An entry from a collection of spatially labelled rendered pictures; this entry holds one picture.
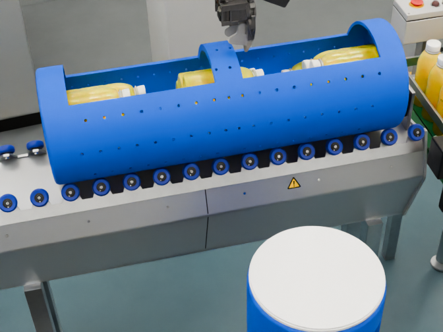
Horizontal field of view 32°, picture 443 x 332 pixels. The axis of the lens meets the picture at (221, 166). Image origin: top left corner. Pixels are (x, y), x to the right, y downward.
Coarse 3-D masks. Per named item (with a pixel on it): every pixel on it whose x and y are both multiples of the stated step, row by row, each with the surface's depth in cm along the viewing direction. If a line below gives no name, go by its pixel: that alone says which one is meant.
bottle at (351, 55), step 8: (360, 48) 193; (368, 48) 193; (328, 56) 191; (336, 56) 191; (344, 56) 191; (352, 56) 191; (360, 56) 191; (368, 56) 192; (376, 56) 192; (320, 64) 191; (328, 64) 191
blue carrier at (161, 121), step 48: (288, 48) 204; (336, 48) 208; (384, 48) 186; (48, 96) 175; (144, 96) 177; (192, 96) 178; (240, 96) 180; (288, 96) 182; (336, 96) 184; (384, 96) 187; (48, 144) 174; (96, 144) 176; (144, 144) 179; (192, 144) 182; (240, 144) 187; (288, 144) 193
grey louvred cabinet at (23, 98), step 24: (0, 0) 316; (0, 24) 323; (0, 48) 330; (24, 48) 333; (0, 72) 337; (24, 72) 341; (0, 96) 344; (24, 96) 348; (0, 120) 355; (24, 120) 361
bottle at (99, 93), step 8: (96, 88) 183; (104, 88) 183; (112, 88) 184; (72, 96) 181; (80, 96) 181; (88, 96) 181; (96, 96) 181; (104, 96) 182; (112, 96) 182; (120, 96) 184; (72, 104) 180
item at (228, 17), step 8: (224, 0) 175; (232, 0) 174; (240, 0) 174; (248, 0) 174; (216, 8) 180; (224, 8) 173; (232, 8) 173; (240, 8) 174; (248, 8) 174; (224, 16) 175; (232, 16) 175; (240, 16) 176; (248, 16) 176; (224, 24) 176; (232, 24) 176
